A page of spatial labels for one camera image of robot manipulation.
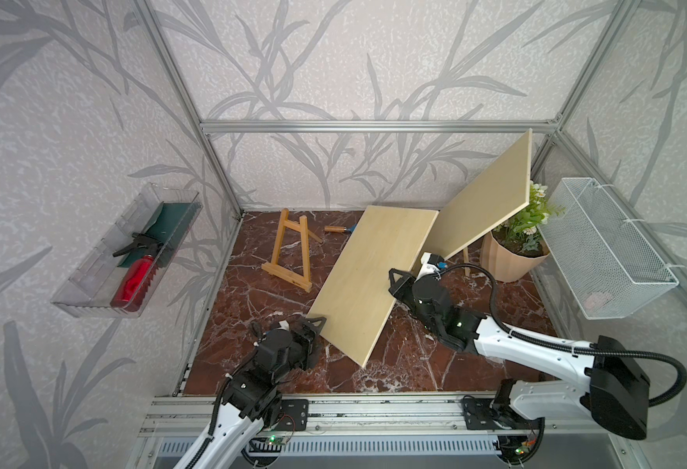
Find light plywood board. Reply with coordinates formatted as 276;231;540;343
307;205;438;367

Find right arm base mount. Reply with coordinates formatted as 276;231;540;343
460;395;546;431

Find pink item in basket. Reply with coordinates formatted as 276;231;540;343
583;291;613;312

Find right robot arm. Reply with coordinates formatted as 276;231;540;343
388;269;650;441

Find clear plastic wall bin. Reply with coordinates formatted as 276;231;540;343
52;183;203;319

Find blue garden fork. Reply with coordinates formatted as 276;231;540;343
324;225;356;235

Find small wooden easel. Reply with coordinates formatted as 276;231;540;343
260;208;324;293

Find aluminium frame rails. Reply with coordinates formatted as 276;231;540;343
147;1;687;398

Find beige ribbed flower pot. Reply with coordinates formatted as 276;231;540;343
480;233;550;283

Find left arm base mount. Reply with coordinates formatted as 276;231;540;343
263;398;310;432

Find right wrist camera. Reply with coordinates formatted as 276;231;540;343
418;252;447;279

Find green white-flowered plant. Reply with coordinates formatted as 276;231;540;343
492;181;565;258

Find left black cable conduit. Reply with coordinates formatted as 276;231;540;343
181;319;265;469

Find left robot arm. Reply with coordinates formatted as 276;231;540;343
177;318;327;468

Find white wire mesh basket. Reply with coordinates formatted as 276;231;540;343
541;177;679;320

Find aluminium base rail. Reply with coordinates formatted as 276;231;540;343
125;394;634;458

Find red spray bottle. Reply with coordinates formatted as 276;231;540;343
110;254;157;313

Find black cable conduit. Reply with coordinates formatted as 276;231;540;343
181;319;265;469
439;263;687;408

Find green flat sheet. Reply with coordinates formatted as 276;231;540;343
115;202;196;268

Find right black cable conduit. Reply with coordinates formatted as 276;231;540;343
439;263;687;408

